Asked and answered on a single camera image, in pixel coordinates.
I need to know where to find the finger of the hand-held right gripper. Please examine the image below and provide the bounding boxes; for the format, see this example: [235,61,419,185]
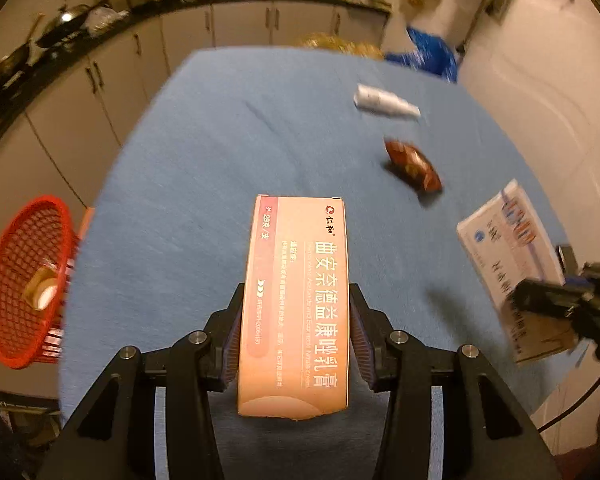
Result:
[502,280,590,318]
[555,244,588,281]

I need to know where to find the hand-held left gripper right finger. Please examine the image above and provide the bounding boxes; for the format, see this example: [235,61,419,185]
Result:
[349,284,563,480]

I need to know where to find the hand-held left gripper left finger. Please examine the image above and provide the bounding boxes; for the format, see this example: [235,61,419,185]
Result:
[37,282,246,480]

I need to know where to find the white cardboard box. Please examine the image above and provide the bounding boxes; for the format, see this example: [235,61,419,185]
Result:
[456,178,578,365]

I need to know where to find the pink cardboard box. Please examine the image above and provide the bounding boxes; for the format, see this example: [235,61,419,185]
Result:
[237,195,351,420]

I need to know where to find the gold square container white lid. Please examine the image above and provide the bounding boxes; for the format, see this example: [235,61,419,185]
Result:
[22,265,63,311]

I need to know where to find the red mesh basket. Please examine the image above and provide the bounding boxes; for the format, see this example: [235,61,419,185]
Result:
[0,196,96,370]

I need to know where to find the brown red snack wrapper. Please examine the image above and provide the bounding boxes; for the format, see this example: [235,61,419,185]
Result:
[384,139,443,193]

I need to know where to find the white tube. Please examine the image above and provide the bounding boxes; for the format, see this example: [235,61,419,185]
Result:
[354,84,422,121]

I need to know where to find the blue plastic bag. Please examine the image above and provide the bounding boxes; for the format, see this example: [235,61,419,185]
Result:
[384,26,460,83]

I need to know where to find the yellow plastic bag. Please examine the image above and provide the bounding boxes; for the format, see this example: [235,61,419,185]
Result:
[297,32,385,61]

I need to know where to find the beige kitchen cabinets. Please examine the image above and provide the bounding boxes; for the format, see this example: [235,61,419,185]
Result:
[0,0,393,211]

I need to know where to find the black kitchen countertop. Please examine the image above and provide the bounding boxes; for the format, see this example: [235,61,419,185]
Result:
[0,0,393,161]

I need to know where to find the clear plastic bag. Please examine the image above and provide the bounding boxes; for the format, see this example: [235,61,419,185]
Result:
[85,7,128,33]

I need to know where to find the dark frying pan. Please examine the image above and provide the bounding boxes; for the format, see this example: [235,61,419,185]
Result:
[0,15,46,98]

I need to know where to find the wok with metal lid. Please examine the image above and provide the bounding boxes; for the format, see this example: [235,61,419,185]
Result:
[35,2,113,48]

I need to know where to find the thin black cable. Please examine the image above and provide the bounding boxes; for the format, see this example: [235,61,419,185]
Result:
[537,365,600,433]

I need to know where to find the black wall cable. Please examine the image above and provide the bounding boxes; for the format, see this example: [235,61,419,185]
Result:
[462,0,491,56]

